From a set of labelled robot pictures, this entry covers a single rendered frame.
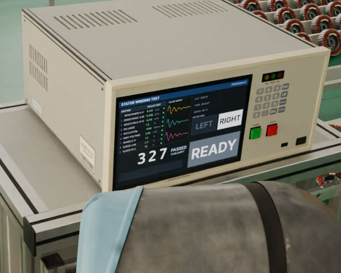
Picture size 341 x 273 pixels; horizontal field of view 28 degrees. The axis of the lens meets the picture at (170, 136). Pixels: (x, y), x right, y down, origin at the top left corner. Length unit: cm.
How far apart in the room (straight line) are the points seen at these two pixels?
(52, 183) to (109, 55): 23
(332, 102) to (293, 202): 387
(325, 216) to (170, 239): 12
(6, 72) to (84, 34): 322
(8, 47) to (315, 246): 440
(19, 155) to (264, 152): 44
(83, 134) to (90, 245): 69
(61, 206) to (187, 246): 63
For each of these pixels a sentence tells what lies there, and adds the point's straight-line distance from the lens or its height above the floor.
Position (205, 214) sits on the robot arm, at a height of 145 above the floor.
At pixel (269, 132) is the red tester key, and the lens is 123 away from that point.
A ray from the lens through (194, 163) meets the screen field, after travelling 116.
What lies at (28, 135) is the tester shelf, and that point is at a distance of 130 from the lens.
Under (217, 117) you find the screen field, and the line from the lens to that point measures 114.
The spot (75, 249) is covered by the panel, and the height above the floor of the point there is 93.
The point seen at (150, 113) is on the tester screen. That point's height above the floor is 126.
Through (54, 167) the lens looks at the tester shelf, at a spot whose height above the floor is 111.
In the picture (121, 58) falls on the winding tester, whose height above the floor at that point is 132.
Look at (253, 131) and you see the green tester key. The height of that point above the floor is 119.
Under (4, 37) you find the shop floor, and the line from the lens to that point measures 501.
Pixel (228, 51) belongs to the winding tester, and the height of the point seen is 132.
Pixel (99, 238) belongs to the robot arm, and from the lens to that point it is 47.
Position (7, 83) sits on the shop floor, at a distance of 426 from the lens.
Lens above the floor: 173
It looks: 28 degrees down
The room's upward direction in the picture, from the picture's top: 5 degrees clockwise
